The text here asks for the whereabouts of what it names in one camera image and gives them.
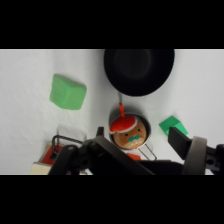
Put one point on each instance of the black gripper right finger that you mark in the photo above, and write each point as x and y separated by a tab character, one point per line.
180	141

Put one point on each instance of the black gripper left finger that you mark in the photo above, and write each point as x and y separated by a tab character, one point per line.
110	156

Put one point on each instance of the potato toy with red hat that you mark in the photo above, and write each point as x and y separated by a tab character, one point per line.
128	131

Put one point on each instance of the black round bowl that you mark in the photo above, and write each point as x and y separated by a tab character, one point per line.
139	70

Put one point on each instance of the small green block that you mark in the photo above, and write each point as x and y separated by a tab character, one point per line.
171	124

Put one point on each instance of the small silver metal pot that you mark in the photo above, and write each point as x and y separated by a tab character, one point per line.
147	133

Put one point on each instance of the wooden toy block red top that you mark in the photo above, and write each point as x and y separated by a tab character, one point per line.
46	160

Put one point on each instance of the large green foam block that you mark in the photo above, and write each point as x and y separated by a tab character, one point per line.
68	92

